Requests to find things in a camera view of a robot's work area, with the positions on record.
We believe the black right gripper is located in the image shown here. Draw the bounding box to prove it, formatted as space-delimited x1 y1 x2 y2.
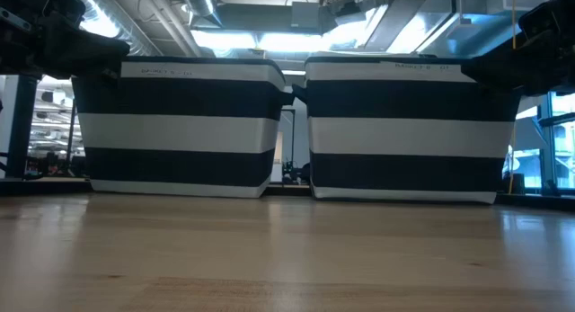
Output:
461 37 554 98

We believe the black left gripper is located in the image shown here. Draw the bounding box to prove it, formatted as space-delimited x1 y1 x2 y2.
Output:
41 31 132 80

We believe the navy white striped fabric basket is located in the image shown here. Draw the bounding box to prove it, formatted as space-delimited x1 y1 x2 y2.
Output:
71 55 296 200
291 54 523 206

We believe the black building column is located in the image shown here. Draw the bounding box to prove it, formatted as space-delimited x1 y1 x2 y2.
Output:
5 75 40 179

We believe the ceiling light panel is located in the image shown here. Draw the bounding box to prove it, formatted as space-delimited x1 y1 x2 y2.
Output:
190 28 366 53

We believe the grey ceiling junction box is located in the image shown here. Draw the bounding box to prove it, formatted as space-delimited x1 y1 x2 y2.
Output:
290 1 321 31

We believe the thin black stand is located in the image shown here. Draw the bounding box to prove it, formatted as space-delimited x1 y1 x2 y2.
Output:
279 106 298 183

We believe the corrugated silver ventilation duct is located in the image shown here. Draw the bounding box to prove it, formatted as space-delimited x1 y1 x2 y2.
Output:
75 0 204 58

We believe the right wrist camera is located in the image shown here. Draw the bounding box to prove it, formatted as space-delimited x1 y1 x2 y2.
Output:
517 0 568 41

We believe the rectangular metal ceiling duct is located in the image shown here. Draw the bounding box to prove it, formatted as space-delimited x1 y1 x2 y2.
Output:
362 0 430 53

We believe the round silver ventilation duct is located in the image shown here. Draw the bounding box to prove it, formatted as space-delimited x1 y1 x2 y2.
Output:
181 0 222 28

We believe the black aluminium rig frame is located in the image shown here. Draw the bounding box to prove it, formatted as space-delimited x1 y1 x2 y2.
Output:
0 177 575 211

